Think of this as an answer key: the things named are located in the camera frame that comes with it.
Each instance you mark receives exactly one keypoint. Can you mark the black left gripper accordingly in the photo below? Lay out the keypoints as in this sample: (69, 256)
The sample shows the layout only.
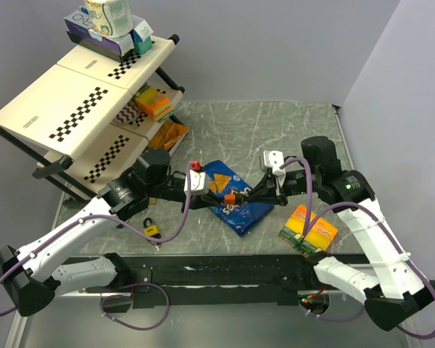
(199, 201)

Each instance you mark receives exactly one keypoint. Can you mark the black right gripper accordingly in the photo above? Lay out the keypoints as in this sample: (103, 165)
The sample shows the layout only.
(266, 191)

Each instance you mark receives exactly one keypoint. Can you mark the orange padlock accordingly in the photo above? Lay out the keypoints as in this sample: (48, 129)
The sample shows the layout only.
(231, 199)

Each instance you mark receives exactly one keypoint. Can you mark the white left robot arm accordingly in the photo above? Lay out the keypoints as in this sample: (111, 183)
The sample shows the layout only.
(36, 273)

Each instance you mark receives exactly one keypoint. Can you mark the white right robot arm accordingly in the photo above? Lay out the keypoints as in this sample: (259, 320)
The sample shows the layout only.
(398, 289)

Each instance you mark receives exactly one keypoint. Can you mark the blue Doritos chip bag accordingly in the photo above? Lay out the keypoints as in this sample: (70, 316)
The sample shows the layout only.
(225, 181)

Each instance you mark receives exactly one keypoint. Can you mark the left yellow sponge pack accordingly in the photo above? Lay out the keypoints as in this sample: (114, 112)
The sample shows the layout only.
(292, 232)

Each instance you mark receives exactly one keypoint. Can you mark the yellow sponge pack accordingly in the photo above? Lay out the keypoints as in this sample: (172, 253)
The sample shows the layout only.
(318, 239)
(292, 232)

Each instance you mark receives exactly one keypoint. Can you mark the yellow padlock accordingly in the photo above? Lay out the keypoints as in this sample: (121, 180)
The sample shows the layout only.
(150, 229)

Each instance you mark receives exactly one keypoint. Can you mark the yellow padlock keys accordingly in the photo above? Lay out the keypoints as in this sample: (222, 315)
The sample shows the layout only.
(156, 241)

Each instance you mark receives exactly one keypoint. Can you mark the right yellow sponge pack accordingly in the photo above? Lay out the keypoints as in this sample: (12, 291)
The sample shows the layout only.
(318, 239)

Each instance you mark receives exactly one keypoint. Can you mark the orange snack bag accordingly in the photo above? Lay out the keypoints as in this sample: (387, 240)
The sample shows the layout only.
(168, 135)

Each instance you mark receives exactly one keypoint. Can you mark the orange sponge pack on shelf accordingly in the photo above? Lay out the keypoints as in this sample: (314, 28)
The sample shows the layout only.
(153, 103)

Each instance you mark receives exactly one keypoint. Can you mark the purple zigzag cloth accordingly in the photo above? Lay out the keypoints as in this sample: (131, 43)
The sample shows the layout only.
(127, 114)

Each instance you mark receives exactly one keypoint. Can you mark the beige checkered shelf rack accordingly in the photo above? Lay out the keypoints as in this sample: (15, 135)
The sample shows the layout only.
(65, 119)

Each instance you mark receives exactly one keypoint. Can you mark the teal small box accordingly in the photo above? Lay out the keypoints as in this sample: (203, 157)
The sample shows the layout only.
(141, 35)

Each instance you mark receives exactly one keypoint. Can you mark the purple tissue box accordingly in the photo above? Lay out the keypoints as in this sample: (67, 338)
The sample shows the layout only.
(81, 31)

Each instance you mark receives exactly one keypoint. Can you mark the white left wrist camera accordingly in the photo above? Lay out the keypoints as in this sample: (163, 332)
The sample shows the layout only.
(197, 182)

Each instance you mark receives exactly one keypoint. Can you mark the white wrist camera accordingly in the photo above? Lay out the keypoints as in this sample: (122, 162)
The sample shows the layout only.
(272, 162)
(197, 182)

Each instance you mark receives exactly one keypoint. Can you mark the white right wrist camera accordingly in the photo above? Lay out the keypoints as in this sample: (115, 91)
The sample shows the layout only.
(272, 162)

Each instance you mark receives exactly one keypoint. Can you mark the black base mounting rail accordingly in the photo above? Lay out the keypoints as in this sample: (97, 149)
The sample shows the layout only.
(282, 279)

